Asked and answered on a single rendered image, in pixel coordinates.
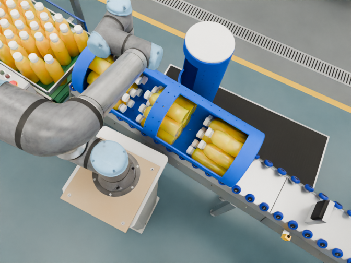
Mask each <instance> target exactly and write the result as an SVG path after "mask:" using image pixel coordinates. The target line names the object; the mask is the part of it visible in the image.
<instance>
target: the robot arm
mask: <svg viewBox="0 0 351 263"><path fill-rule="evenodd" d="M106 4H107V5H106V9H107V12H106V13H105V15H104V16H103V18H102V19H101V21H100V22H99V24H98V25H97V27H96V28H95V30H94V31H93V32H92V34H91V35H90V37H89V39H88V41H87V46H88V48H89V50H90V51H91V53H93V54H94V55H95V56H97V57H99V58H107V57H108V56H109V55H111V54H113V60H114V63H113V64H112V65H111V66H110V67H108V68H107V69H106V70H105V71H104V72H103V73H102V74H101V75H100V76H99V77H98V78H97V79H96V80H95V81H94V82H93V83H92V84H91V85H90V86H89V87H88V88H87V89H86V90H85V91H84V92H83V93H81V94H80V95H79V96H78V97H71V98H69V99H68V100H67V101H66V102H65V103H54V102H52V101H50V100H48V99H45V98H43V97H41V96H39V95H36V94H34V93H32V92H29V91H27V90H25V89H23V88H20V87H18V86H15V85H13V84H11V83H10V82H9V81H7V80H1V79H0V140H1V141H3V142H6V143H8V144H10V145H12V146H14V147H16V148H19V149H21V150H23V151H25V152H27V153H29V154H32V155H34V156H40V157H51V156H58V157H59V158H61V159H64V160H67V161H70V162H73V163H75V164H77V165H79V166H81V167H83V168H86V169H88V170H90V171H92V172H94V173H96V174H97V179H98V181H99V183H100V185H101V186H102V187H103V188H105V189H106V190H108V191H111V192H120V191H122V190H125V189H127V188H128V187H129V186H130V185H131V184H132V182H133V181H134V178H135V166H134V164H133V162H132V160H131V159H130V158H128V155H127V152H126V150H125V149H124V148H123V146H122V145H121V144H119V143H118V142H116V141H113V140H106V141H105V140H103V139H100V138H98V137H96V136H95V135H96V134H97V133H98V132H99V130H100V129H101V128H102V127H103V125H104V118H105V117H106V115H107V114H108V113H109V112H110V111H111V110H112V108H113V107H114V106H115V105H116V104H117V102H118V101H119V100H120V98H122V97H123V95H124V94H125V93H126V92H127V91H128V89H129V88H130V87H131V86H132V84H133V83H134V82H135V81H136V80H137V79H138V77H139V76H140V75H141V74H142V73H143V71H144V70H145V69H146V68H147V69H151V70H156V69H157V68H158V66H159V65H160V62H161V60H162V56H163V49H162V47H160V46H158V45H156V44H154V43H153V42H149V41H146V40H144V39H141V38H139V37H137V36H134V29H133V16H132V11H133V10H132V7H131V1H130V0H107V2H106Z"/></svg>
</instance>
